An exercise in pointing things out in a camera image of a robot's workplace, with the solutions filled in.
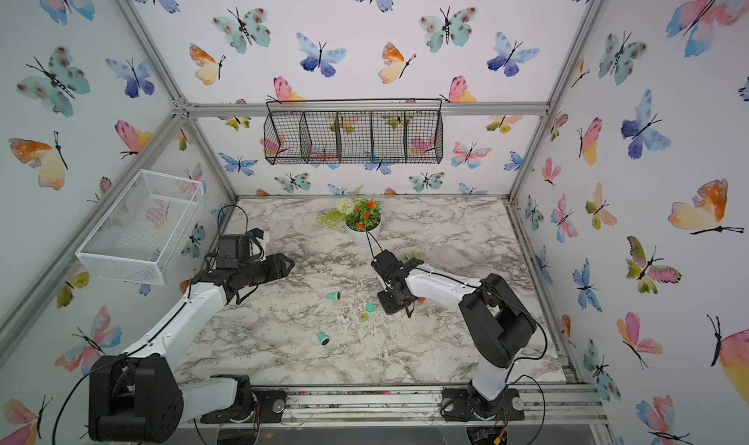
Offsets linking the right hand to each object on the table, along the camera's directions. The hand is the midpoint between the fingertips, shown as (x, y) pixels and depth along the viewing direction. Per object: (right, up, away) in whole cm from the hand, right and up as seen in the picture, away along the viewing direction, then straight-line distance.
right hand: (395, 301), depth 89 cm
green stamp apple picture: (-9, -5, -1) cm, 11 cm away
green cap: (-7, -3, +2) cm, 8 cm away
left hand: (-31, +12, -3) cm, 34 cm away
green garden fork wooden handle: (+5, +12, +11) cm, 17 cm away
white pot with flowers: (-11, +25, +6) cm, 28 cm away
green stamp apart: (-21, -9, -5) cm, 23 cm away
